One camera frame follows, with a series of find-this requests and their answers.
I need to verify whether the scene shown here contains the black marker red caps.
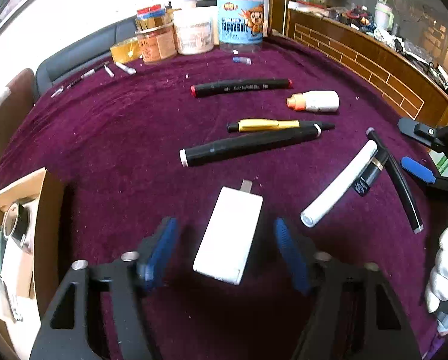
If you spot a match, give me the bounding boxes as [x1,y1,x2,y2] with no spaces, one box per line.
[191,78,292,98]

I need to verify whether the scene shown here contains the black tape roll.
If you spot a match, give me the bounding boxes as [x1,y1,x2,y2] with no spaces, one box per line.
[2,202,29,248]

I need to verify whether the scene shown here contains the white tube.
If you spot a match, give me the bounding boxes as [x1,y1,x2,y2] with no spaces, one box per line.
[301,140,378,228]

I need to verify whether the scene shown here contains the cardboard tray box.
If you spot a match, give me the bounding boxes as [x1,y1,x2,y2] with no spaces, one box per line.
[0,168,64,359]

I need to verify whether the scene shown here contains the white gloved right hand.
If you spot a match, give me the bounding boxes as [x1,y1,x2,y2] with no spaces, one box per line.
[424,227,448,313]

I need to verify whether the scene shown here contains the black leather sofa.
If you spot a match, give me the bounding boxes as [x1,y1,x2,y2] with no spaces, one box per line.
[36,17,137,97]

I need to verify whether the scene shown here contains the maroon velvet tablecloth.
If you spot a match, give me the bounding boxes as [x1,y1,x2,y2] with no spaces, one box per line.
[0,37,432,359]

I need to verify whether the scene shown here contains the small white pen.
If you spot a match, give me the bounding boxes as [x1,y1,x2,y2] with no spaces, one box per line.
[104,63,115,78]

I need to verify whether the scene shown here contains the orange labelled jar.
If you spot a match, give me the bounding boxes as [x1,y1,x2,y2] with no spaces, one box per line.
[136,23,177,64]

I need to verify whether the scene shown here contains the white bottle orange cap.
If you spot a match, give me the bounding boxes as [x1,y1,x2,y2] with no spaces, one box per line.
[286,90,340,113]

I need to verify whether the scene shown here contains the yellow black pen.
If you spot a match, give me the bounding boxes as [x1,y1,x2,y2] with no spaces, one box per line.
[226,119,335,133]

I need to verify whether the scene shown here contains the black marker white caps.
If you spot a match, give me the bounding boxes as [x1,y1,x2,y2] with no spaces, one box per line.
[179,124,324,167]

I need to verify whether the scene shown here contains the black lipstick tube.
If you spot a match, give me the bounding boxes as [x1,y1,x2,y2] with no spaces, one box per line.
[353,149,389,197]

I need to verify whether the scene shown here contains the brown upholstered armchair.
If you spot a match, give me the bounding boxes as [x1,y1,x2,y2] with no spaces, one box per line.
[0,68,36,159]

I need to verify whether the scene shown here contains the blue cartoon label jar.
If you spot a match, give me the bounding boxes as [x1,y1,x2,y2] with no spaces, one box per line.
[217,0,265,54]

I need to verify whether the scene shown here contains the black silver pen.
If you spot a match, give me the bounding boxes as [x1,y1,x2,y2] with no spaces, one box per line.
[65,61,109,90]

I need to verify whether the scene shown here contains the white labelled tub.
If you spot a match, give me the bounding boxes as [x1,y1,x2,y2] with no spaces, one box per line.
[173,7,214,55]

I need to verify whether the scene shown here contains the white power adapter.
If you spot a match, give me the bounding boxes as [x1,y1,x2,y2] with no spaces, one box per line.
[193,180,263,285]

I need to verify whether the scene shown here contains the yellow tape roll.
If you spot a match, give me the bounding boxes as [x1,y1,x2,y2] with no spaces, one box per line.
[110,37,141,63]

